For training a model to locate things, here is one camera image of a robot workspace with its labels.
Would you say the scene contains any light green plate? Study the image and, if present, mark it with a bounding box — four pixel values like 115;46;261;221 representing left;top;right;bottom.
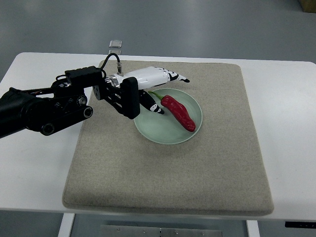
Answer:
134;88;202;145

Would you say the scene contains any white table leg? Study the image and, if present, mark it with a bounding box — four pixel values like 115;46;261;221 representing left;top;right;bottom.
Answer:
58;213;75;237
246;220;260;237

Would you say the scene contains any red chili pepper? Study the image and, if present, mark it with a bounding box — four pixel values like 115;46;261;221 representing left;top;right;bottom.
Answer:
149;91;196;132

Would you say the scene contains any black desk control panel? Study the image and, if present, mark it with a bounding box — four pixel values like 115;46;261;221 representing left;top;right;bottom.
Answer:
284;221;316;229

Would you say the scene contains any cardboard box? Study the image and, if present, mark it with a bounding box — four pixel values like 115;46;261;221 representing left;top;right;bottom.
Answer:
299;0;316;13

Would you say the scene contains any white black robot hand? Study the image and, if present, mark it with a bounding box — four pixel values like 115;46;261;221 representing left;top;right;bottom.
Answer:
118;66;190;115

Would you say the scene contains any silver floor socket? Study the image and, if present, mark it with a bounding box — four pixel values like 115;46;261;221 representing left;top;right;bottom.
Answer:
108;49;121;55
109;40;122;48

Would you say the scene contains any silver floor socket lower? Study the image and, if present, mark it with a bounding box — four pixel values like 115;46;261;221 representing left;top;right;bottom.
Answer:
108;49;121;55

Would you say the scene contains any white table leg right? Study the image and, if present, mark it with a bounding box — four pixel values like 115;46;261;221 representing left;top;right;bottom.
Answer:
246;220;260;237

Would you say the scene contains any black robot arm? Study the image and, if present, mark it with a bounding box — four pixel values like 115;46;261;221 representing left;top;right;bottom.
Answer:
0;64;140;137

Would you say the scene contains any white table leg left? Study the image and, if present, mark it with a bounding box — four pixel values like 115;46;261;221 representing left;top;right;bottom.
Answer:
58;213;75;237

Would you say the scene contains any silver floor socket upper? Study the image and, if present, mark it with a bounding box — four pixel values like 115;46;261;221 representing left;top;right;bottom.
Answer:
109;40;122;48

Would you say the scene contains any beige felt mat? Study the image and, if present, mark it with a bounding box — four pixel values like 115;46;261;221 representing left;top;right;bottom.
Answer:
62;62;274;216

